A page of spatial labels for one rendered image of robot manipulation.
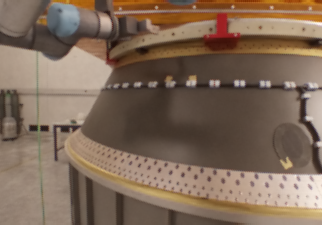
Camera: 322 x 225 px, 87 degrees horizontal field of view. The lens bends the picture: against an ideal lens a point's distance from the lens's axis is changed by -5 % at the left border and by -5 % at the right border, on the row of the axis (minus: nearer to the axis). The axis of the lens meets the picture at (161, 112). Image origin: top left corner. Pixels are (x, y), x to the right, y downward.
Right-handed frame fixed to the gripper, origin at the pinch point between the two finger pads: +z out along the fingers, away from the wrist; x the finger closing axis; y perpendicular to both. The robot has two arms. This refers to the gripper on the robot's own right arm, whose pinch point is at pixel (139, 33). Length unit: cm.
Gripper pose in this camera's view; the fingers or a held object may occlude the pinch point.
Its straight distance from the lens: 72.1
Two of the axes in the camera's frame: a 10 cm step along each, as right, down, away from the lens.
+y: 0.8, 9.7, 2.2
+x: 8.3, 0.6, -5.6
